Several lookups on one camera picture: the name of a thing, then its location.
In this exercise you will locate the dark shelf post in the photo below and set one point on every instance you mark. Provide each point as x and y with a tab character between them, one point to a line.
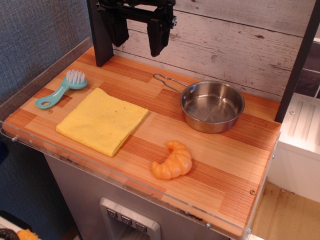
103	47
302	55

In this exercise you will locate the clear acrylic edge guard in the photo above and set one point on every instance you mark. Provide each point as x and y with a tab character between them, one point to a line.
221	189

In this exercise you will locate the orange object bottom left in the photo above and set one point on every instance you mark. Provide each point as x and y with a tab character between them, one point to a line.
26	234

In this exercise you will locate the grey toy fridge cabinet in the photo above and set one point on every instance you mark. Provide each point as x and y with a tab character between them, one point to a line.
82	192

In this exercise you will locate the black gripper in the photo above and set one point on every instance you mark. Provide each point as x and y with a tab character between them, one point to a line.
158	14

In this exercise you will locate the silver metal pot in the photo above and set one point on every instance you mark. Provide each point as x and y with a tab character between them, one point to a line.
207	106

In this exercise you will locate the teal dish brush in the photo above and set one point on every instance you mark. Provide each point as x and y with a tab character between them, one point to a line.
73	80

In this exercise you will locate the silver dispenser button panel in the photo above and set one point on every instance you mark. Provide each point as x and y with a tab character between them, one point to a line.
124	223

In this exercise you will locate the dark right shelf post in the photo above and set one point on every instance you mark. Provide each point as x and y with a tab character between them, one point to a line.
302	55

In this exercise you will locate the dark left shelf post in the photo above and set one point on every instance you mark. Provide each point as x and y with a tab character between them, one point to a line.
103	47

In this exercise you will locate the orange plastic croissant toy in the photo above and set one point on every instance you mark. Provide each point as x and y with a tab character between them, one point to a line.
178	163

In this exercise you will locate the yellow folded cloth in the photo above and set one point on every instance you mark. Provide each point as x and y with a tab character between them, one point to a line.
102	122

